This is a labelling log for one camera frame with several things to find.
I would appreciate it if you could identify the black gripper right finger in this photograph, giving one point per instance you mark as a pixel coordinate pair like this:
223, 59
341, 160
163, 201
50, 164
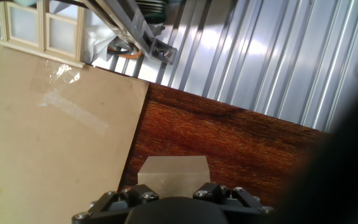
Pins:
238, 202

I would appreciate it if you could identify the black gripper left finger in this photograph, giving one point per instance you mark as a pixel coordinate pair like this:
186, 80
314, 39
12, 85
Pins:
117, 202

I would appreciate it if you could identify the pale wooden block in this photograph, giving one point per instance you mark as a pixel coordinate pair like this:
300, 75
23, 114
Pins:
174, 174

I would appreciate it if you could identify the red-brown wooden board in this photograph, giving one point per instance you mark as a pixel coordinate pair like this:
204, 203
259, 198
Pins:
228, 140

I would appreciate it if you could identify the brown cardboard sheet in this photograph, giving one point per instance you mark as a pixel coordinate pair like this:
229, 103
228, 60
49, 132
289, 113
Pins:
57, 140

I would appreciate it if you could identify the white crumpled cloth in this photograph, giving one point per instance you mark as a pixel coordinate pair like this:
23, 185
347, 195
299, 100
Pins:
96, 40

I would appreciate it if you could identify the aluminium profile strut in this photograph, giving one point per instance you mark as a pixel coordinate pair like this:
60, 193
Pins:
135, 28

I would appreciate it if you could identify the beige window frame model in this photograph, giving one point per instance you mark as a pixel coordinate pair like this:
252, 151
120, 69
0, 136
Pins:
42, 34

